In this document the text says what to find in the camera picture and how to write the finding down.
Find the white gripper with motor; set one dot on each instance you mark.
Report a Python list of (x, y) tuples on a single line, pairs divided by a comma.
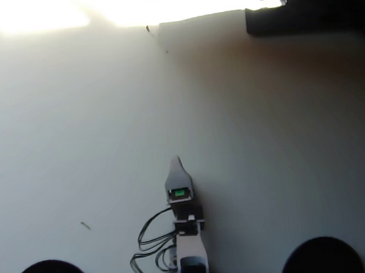
[(185, 208)]

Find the white Koch robot arm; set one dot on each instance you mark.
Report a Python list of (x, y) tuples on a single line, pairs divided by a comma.
[(191, 247)]

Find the black box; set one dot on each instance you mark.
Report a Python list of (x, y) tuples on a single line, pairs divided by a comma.
[(319, 9)]

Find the small dark debris scrap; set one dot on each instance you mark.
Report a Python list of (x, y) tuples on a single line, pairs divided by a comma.
[(147, 28)]

